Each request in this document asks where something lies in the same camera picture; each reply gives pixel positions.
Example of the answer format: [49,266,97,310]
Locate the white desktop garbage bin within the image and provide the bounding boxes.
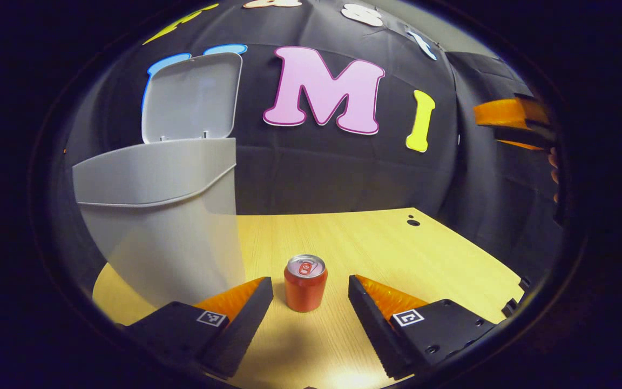
[72,52,247,308]

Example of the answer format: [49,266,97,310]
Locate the red pop can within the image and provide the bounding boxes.
[283,254,328,313]

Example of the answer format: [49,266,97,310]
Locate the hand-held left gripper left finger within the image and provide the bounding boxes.
[119,277,274,379]

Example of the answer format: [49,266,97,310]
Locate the wooden desktop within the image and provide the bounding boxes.
[92,207,525,389]

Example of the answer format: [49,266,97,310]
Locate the black backdrop cloth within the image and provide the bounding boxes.
[55,0,565,292]

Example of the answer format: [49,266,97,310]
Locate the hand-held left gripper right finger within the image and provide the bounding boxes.
[348,274,498,380]

